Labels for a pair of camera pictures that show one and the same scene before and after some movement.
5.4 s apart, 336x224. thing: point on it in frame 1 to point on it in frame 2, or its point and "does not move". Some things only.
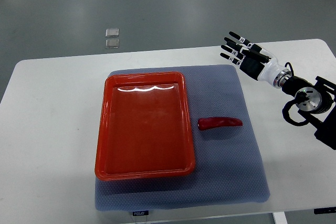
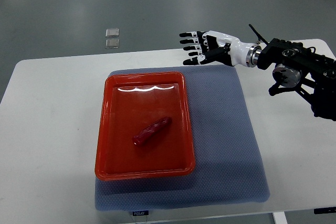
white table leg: x=280 y=217 does not move
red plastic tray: x=144 y=129 does not move
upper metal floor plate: x=112 y=32 does not move
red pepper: x=206 y=123 to x=151 y=130
